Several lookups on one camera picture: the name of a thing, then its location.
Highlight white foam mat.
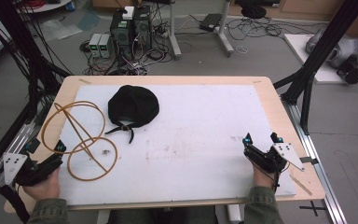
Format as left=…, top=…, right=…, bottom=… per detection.
left=57, top=83, right=297, bottom=207

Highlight white table frame legs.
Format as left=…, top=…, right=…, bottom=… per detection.
left=167, top=0, right=235, bottom=61

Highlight flat black box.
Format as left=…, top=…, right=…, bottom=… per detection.
left=199, top=12, right=223, bottom=33

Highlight white table leg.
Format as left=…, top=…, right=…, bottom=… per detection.
left=226, top=203, right=242, bottom=224

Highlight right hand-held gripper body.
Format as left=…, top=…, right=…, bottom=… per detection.
left=242, top=142, right=306, bottom=185

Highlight loose black floor cables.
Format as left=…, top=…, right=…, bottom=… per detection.
left=225, top=15, right=330, bottom=41

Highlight black sleeved gripper cable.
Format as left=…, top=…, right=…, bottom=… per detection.
left=0, top=174, right=32, bottom=224

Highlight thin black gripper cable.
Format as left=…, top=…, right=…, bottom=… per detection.
left=271, top=167, right=282, bottom=194

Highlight person's left hand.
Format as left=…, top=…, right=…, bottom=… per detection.
left=22, top=167, right=61, bottom=202

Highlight grey bench power supply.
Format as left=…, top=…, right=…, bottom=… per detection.
left=98, top=33, right=112, bottom=59
left=88, top=33, right=103, bottom=58

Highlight aluminium rail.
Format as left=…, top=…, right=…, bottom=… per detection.
left=281, top=96, right=349, bottom=224
left=0, top=119, right=40, bottom=209

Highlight black computer tower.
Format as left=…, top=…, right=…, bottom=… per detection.
left=109, top=9, right=135, bottom=61
left=132, top=6, right=153, bottom=52

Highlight brass wire hat stand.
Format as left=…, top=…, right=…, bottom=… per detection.
left=40, top=100, right=119, bottom=183

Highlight white floor board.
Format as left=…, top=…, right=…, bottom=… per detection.
left=282, top=33, right=358, bottom=85

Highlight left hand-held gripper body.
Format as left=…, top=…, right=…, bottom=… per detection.
left=2, top=151, right=63, bottom=188

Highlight black metal frame post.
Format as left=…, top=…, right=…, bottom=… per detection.
left=0, top=0, right=73, bottom=185
left=273, top=0, right=358, bottom=136

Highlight person's right hand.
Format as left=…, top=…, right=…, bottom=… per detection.
left=252, top=163, right=278, bottom=189

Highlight tangle of floor cables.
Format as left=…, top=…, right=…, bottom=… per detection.
left=79, top=36, right=174, bottom=77

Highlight black round stool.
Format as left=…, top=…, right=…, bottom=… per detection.
left=241, top=5, right=268, bottom=20

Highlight black cap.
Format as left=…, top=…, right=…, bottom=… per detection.
left=104, top=84, right=160, bottom=145

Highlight thin wooden stick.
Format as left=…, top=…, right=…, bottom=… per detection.
left=288, top=174, right=313, bottom=197

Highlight grey tape strip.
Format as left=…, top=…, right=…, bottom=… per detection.
left=299, top=156, right=320, bottom=166

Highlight silver robot shell parts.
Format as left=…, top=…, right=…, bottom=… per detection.
left=305, top=29, right=358, bottom=70

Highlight black device on board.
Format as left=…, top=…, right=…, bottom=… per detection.
left=336, top=55, right=358, bottom=85

